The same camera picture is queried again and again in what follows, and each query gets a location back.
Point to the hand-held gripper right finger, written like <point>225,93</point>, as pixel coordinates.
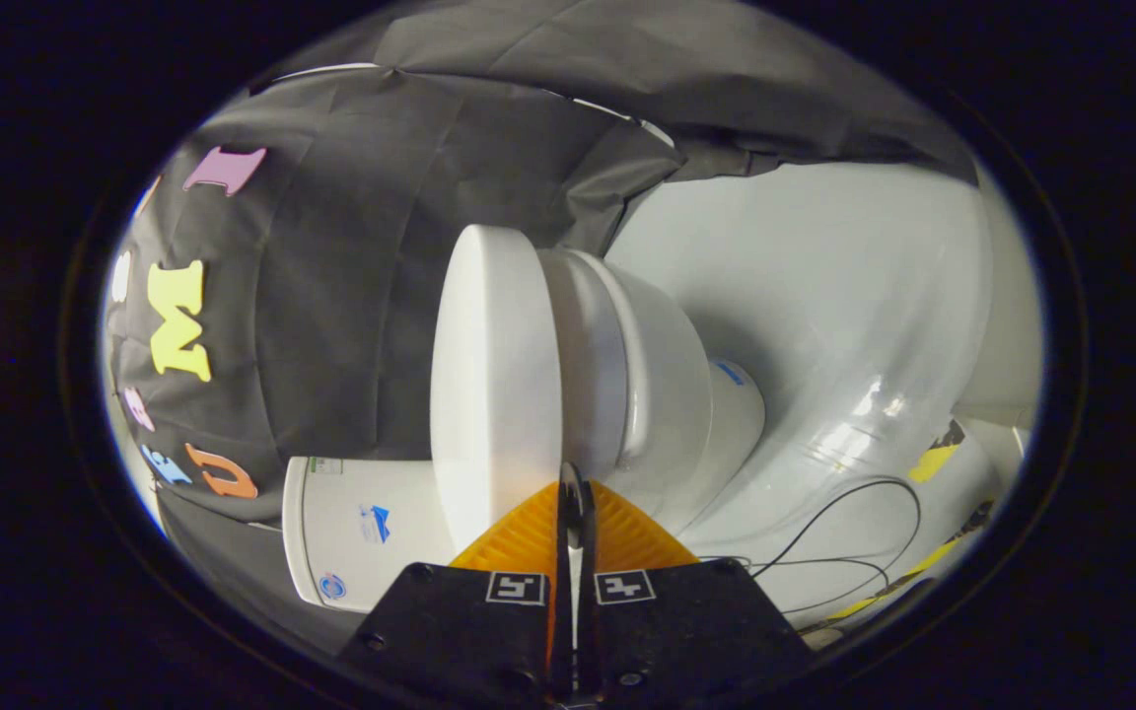
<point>589,661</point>

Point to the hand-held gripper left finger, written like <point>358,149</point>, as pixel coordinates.
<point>561,661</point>

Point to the white toilet lid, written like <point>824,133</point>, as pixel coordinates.
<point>494,375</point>

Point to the white toilet with tank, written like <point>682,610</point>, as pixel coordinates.
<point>351,532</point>

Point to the white toilet seat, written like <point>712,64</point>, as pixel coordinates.
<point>593,365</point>

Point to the yellow floor tape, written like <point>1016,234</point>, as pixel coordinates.
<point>923,562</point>
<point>935,459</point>

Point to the black backdrop cloth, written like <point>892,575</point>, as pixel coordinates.
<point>331,296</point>

